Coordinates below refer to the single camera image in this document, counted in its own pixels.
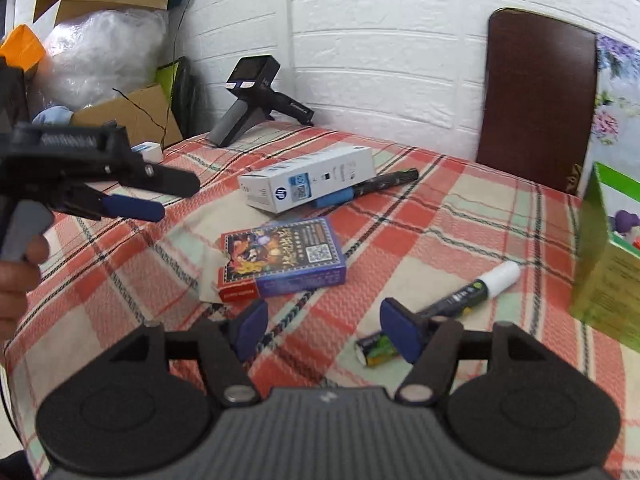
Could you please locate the black marker with blue cap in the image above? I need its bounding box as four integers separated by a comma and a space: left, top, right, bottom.
312, 168, 420, 210

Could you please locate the orange box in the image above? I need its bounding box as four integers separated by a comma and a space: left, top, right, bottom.
0, 24, 47, 69

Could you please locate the purple figure keychain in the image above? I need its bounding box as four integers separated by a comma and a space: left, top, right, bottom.
614, 210, 640, 235

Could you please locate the thin black cable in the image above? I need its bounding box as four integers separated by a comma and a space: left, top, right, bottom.
113, 88, 170, 135

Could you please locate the floral plastic packaging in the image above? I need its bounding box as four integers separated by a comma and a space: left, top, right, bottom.
580, 34, 640, 172

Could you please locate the clear bubble wrap bag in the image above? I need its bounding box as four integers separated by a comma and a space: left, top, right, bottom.
27, 9, 169, 111

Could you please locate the spare black hand-held gripper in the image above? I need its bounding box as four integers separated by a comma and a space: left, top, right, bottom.
207, 55, 316, 149

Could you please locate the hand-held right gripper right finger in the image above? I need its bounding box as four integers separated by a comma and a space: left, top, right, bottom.
379, 298, 566, 407

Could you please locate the black marker with white cap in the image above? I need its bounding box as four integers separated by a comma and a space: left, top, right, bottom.
422, 261, 522, 320

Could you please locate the small green battery pack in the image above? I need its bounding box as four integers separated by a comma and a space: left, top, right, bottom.
355, 332, 401, 368

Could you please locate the brown chair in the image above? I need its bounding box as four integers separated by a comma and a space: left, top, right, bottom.
475, 7, 599, 195

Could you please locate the yellow-green flat board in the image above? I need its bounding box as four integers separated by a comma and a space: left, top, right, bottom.
155, 60, 184, 92

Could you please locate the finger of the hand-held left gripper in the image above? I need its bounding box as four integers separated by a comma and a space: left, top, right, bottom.
141, 163, 202, 199
99, 193, 166, 223

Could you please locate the light blue cloth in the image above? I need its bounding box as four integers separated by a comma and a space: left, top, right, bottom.
32, 105, 76, 126

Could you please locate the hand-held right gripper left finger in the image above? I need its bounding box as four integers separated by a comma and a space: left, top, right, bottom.
90, 299, 269, 407

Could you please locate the green cardboard box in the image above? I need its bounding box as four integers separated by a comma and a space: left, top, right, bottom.
570, 161, 640, 352

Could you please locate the black bag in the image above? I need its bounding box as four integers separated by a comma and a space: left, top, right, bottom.
172, 57, 199, 139

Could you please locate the blue playing card box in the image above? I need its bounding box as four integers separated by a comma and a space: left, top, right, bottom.
217, 217, 348, 304

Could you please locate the white box with blue logo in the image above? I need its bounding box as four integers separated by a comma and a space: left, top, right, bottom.
238, 143, 377, 214

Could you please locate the plaid tablecloth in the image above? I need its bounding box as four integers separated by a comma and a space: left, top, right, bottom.
2, 120, 640, 480

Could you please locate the person's left hand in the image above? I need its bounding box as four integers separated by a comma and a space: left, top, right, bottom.
0, 236, 51, 334

